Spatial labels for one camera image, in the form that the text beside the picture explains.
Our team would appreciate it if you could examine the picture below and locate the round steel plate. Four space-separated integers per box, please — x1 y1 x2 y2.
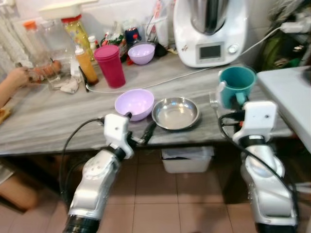
151 97 201 131

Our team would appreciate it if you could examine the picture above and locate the person's hand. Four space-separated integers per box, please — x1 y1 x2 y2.
0 67 32 93

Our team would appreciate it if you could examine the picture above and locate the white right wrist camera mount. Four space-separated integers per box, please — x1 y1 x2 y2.
232 100 278 146

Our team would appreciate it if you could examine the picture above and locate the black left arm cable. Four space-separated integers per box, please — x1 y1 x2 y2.
59 117 105 196

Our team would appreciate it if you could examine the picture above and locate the crumpled white tissue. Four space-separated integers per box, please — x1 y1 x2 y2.
59 77 81 95

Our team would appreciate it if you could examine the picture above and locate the large lilac plastic bowl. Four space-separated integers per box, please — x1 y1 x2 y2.
114 88 156 122

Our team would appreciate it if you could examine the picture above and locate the white flat tray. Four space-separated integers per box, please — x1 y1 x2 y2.
38 0 99 20

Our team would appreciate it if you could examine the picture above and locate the grey folding table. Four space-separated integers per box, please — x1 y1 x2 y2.
256 66 311 140

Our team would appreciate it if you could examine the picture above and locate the white power strip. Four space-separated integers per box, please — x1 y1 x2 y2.
279 18 311 34

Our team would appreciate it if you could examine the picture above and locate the teal mug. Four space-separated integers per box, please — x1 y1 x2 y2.
217 66 257 110

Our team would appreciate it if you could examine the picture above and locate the white plastic storage box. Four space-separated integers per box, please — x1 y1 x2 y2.
161 147 215 174

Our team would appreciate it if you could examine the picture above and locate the white power cable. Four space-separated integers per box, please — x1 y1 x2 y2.
86 27 282 94

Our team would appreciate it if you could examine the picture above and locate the small lilac plastic bowl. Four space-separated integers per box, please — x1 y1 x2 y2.
127 42 156 66

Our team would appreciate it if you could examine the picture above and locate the green bag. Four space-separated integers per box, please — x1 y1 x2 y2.
261 31 293 69

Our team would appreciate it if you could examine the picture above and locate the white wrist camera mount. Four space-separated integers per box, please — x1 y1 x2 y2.
103 114 135 159
232 100 278 146

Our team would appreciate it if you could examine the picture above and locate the clear bottle with orange cap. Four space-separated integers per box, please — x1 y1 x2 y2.
23 20 50 67

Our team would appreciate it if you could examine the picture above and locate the white kitchen machine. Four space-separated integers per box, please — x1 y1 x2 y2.
173 0 250 69

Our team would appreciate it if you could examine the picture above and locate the pink plastic tumbler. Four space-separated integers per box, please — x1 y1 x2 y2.
93 44 127 89

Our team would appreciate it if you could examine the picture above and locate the yellow jar with red lid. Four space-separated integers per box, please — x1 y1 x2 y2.
61 14 93 50

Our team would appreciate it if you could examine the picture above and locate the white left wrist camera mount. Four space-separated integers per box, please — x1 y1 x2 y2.
103 114 135 159

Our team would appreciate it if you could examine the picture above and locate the orange sauce squeeze bottle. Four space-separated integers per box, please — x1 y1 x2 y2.
74 46 100 86

